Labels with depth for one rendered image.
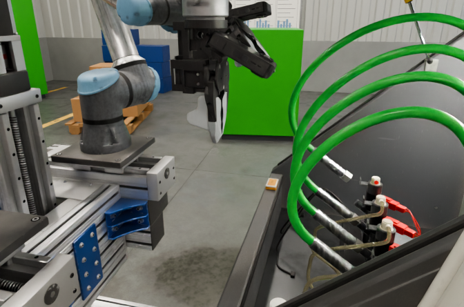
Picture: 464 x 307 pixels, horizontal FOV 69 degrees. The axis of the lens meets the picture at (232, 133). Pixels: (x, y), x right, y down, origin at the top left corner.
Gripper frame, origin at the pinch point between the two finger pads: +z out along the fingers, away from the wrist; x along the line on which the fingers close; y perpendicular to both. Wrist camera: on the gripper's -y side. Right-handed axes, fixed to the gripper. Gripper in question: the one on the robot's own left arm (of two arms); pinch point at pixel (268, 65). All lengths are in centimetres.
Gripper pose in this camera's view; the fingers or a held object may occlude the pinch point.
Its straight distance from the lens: 82.5
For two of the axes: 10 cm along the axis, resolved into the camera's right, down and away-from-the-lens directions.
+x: -4.5, 0.7, -8.9
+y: -7.1, 5.7, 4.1
